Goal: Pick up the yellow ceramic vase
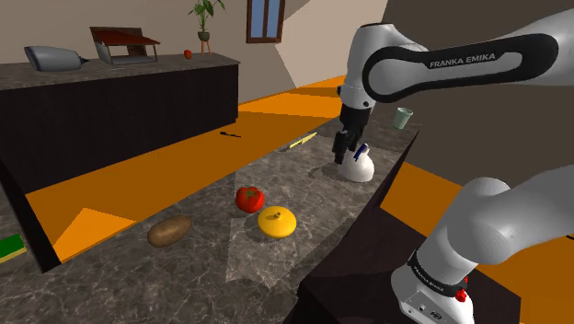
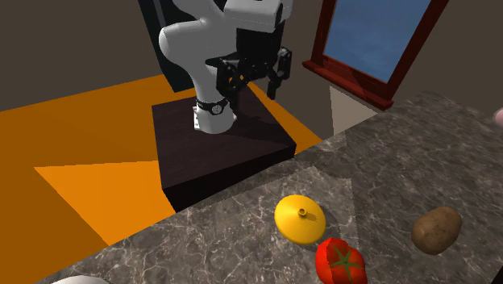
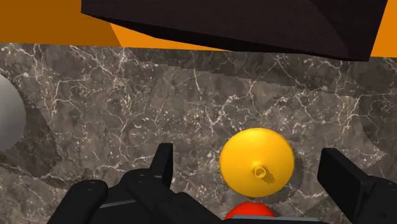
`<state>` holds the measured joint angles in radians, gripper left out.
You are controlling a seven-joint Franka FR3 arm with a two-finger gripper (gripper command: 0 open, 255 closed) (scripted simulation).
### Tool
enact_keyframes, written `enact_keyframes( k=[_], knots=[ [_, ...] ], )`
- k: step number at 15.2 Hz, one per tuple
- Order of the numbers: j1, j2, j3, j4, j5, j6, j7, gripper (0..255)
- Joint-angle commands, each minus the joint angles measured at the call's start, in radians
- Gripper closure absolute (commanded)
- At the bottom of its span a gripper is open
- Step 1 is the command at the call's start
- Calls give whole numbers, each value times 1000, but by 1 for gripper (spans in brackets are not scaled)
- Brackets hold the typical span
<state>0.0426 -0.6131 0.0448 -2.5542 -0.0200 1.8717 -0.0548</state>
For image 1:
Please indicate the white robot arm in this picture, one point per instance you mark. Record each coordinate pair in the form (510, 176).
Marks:
(475, 224)

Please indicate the green and yellow sponge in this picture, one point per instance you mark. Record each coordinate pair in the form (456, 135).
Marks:
(10, 247)

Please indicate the brown-framed window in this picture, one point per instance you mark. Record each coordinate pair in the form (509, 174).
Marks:
(265, 20)

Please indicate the red tomato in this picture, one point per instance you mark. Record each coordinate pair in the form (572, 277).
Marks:
(250, 200)

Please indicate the red-roofed bread box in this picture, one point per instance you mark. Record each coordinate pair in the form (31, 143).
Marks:
(123, 42)

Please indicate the dark kitchen island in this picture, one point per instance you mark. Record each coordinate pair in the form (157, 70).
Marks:
(112, 112)

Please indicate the red apple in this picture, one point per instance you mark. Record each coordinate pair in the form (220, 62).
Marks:
(188, 54)

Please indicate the potted plant on stool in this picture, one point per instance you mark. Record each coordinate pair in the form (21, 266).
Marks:
(204, 22)

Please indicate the yellow knife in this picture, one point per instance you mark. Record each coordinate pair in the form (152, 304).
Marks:
(303, 140)

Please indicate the small black utensil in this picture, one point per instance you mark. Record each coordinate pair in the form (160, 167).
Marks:
(230, 134)

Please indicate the pale green cup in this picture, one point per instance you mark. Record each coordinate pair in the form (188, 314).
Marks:
(401, 118)

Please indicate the grey toaster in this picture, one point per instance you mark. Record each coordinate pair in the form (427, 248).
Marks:
(53, 59)

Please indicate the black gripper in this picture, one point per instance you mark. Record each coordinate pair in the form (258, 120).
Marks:
(354, 117)

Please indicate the dark robot stand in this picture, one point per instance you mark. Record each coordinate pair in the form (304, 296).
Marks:
(367, 264)

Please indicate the brown potato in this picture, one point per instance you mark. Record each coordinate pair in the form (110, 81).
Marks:
(169, 231)

